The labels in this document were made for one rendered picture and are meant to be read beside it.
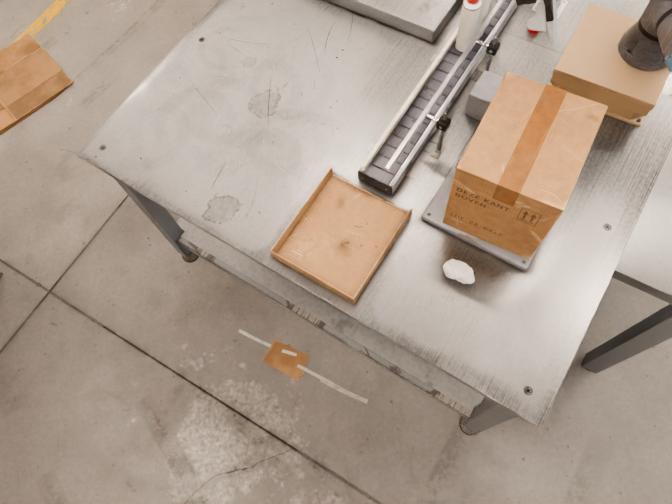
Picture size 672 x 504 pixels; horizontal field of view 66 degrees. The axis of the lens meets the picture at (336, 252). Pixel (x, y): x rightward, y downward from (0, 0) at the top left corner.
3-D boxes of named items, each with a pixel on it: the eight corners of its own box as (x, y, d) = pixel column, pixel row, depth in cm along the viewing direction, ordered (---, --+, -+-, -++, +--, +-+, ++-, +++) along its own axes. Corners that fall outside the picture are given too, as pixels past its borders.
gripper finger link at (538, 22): (531, 47, 117) (528, 2, 113) (558, 42, 113) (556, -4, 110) (526, 49, 115) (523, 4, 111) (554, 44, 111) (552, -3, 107)
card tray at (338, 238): (331, 174, 150) (330, 166, 146) (411, 214, 143) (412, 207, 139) (272, 256, 141) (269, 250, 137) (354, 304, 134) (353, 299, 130)
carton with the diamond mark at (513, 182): (485, 138, 149) (507, 70, 124) (568, 170, 143) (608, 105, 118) (441, 223, 139) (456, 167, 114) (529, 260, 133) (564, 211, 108)
